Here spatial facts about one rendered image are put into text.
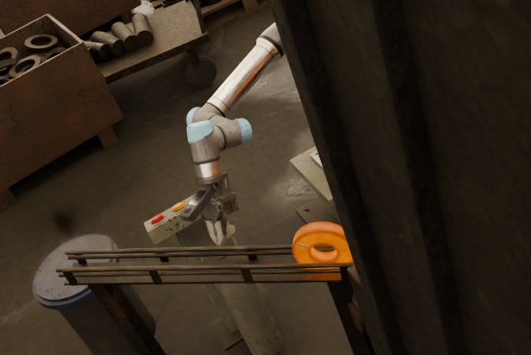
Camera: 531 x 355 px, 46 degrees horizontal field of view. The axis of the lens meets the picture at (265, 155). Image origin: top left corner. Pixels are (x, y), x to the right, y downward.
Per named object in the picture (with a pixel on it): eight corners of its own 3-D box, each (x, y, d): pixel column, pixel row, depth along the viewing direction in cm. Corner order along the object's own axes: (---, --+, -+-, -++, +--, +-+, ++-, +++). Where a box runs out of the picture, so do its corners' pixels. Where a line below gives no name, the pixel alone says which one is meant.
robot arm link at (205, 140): (220, 118, 172) (194, 125, 167) (227, 156, 174) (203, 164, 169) (204, 119, 178) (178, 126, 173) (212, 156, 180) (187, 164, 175)
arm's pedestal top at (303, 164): (291, 167, 251) (288, 160, 249) (358, 130, 257) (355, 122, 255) (331, 208, 226) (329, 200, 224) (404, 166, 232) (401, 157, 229)
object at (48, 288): (174, 343, 234) (125, 268, 209) (96, 390, 228) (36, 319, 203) (150, 290, 259) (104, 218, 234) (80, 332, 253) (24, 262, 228)
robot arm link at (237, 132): (230, 111, 187) (200, 118, 180) (254, 120, 179) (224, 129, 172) (231, 135, 190) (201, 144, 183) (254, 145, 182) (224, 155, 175)
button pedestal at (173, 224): (276, 319, 228) (219, 198, 192) (220, 354, 224) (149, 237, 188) (258, 292, 241) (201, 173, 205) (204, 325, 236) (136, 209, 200)
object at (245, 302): (289, 348, 217) (241, 247, 186) (259, 367, 215) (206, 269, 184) (274, 325, 226) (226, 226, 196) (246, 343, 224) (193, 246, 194)
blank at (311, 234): (339, 281, 156) (340, 271, 158) (367, 245, 146) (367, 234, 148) (281, 261, 154) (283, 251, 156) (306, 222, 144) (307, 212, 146)
